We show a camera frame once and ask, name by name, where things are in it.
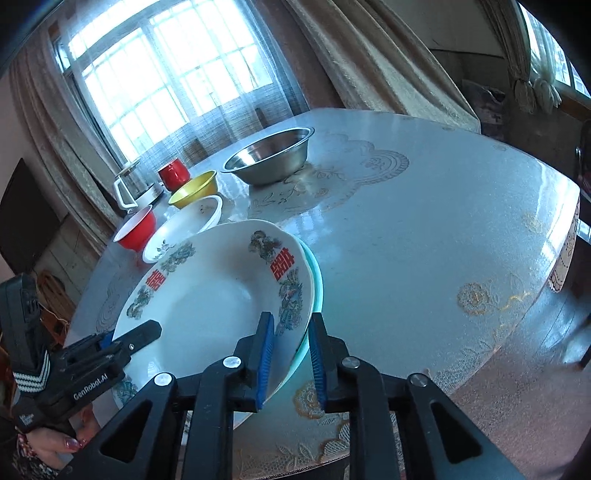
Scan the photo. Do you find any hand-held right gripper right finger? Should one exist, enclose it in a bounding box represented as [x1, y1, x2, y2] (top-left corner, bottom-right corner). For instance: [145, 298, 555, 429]
[308, 313, 527, 480]

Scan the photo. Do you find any large barred window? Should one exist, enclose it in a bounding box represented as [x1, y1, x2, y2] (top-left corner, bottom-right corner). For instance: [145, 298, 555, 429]
[55, 0, 296, 158]

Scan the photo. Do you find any yellow bowl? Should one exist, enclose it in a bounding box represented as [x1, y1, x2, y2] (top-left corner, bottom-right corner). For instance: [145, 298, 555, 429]
[167, 170, 219, 209]

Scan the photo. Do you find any large white printed plate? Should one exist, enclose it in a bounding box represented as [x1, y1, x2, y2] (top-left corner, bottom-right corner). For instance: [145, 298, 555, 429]
[112, 219, 315, 409]

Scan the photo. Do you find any arched side window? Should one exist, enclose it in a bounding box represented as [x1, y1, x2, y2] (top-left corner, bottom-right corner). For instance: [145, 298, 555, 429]
[517, 0, 591, 97]

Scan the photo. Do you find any red bowl with white inside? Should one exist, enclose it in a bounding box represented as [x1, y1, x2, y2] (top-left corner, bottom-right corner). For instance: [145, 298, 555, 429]
[113, 205, 158, 252]

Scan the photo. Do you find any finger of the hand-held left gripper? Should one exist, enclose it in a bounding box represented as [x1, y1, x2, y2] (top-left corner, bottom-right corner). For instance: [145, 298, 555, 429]
[98, 320, 163, 366]
[68, 331, 115, 359]

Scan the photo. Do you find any grey cloth bag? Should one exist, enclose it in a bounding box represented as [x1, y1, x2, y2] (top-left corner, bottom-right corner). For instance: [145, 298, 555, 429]
[462, 78, 509, 139]

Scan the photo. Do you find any stainless steel basin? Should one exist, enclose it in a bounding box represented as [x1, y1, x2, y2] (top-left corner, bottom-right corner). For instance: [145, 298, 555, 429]
[221, 127, 315, 186]

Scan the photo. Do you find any teal plate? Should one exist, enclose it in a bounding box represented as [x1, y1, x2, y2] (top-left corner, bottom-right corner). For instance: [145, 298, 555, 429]
[272, 236, 324, 398]

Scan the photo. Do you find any grey sheer curtain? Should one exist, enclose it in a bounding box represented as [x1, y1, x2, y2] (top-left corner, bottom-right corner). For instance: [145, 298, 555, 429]
[60, 0, 319, 171]

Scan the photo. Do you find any black television screen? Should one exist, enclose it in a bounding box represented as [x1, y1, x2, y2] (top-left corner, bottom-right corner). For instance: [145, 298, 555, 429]
[0, 158, 63, 275]

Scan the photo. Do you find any tied cream curtain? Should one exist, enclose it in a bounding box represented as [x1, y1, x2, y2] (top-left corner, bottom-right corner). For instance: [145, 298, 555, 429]
[496, 0, 561, 114]

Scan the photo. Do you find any person's left forearm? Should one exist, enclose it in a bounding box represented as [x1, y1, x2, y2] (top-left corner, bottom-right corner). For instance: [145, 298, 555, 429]
[0, 346, 52, 407]

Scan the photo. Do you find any small white floral plate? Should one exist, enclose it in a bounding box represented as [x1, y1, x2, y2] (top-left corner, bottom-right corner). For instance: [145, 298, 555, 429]
[142, 195, 223, 264]

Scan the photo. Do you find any person's left hand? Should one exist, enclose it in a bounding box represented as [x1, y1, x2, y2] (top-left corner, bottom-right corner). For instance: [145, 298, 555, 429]
[16, 406, 101, 472]

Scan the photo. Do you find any red mug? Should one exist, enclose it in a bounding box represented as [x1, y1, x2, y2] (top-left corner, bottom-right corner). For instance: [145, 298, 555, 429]
[158, 159, 191, 192]

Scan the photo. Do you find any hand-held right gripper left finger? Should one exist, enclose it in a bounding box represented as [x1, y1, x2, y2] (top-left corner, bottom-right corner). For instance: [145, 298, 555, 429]
[60, 311, 278, 480]

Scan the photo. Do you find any glass kettle with white handle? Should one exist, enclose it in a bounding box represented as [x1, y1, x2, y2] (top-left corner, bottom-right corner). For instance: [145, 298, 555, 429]
[113, 159, 164, 214]

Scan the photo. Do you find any beige patterned curtain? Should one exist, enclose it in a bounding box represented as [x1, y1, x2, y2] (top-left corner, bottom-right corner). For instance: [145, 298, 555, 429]
[9, 41, 125, 250]
[286, 0, 481, 134]

